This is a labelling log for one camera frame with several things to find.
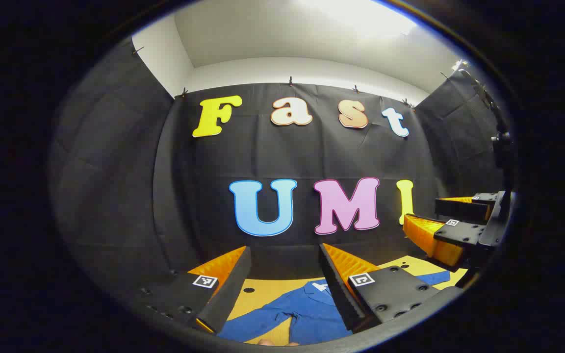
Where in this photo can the row of cloth clips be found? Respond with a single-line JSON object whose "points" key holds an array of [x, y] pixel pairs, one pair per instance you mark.
{"points": [[291, 80]]}

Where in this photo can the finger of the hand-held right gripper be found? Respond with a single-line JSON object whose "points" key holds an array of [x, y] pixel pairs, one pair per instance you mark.
{"points": [[459, 208], [459, 234]]}

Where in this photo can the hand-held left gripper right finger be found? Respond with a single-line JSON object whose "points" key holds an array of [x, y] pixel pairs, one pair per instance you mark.
{"points": [[334, 287]]}

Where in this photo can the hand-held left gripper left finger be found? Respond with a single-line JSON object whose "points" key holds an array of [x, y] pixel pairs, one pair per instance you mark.
{"points": [[233, 284]]}

